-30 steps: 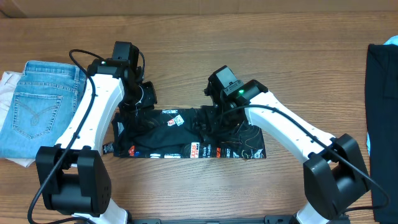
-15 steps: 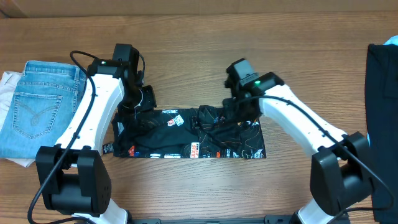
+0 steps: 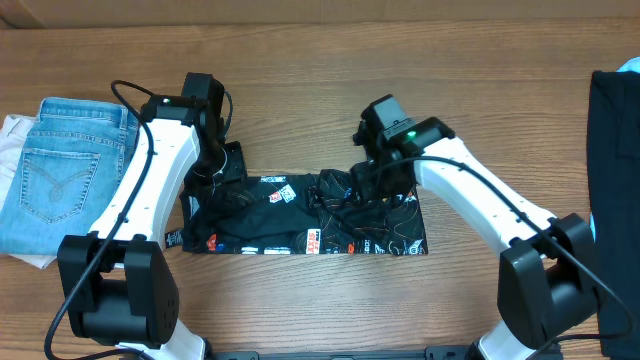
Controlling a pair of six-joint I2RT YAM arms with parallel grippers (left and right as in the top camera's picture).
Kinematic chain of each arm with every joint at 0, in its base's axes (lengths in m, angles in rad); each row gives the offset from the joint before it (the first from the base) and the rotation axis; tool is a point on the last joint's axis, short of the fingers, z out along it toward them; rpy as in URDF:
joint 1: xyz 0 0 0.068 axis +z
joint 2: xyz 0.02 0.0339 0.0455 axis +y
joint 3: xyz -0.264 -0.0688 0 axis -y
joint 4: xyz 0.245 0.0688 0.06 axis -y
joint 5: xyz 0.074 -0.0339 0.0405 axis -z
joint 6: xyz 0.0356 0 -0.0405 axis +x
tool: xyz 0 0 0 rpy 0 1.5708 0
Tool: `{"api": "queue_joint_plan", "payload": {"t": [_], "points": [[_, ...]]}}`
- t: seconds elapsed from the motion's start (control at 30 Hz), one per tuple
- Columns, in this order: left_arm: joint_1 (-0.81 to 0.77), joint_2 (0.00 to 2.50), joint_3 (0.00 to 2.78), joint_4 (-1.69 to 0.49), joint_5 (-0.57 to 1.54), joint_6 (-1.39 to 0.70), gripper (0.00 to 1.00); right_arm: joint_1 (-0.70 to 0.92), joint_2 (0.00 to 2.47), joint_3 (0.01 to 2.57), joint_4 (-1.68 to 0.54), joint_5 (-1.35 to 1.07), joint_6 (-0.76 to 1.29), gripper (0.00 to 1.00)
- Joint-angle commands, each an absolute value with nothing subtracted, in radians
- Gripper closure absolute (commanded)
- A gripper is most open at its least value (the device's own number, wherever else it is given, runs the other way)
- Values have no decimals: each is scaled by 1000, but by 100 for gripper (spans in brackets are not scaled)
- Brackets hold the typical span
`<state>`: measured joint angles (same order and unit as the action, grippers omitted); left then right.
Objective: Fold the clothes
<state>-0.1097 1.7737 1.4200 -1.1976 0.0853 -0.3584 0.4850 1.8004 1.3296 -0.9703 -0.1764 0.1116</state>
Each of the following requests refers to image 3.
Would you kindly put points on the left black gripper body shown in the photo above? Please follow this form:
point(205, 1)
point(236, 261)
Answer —
point(220, 167)

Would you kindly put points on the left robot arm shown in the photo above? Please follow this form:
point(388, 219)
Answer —
point(118, 288)

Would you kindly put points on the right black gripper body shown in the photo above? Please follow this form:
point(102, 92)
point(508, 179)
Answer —
point(381, 183)

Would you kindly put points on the folded blue denim jeans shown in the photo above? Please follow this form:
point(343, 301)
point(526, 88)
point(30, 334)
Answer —
point(70, 166)

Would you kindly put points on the black garment pile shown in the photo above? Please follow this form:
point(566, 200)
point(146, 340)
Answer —
point(613, 180)

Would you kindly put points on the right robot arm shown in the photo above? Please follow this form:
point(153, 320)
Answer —
point(546, 277)

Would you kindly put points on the black orange patterned jersey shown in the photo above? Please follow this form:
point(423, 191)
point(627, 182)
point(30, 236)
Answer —
point(308, 214)

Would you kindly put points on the folded white garment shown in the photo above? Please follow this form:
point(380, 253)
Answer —
point(14, 131)

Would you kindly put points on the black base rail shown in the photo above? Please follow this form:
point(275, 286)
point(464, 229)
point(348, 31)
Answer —
point(429, 353)

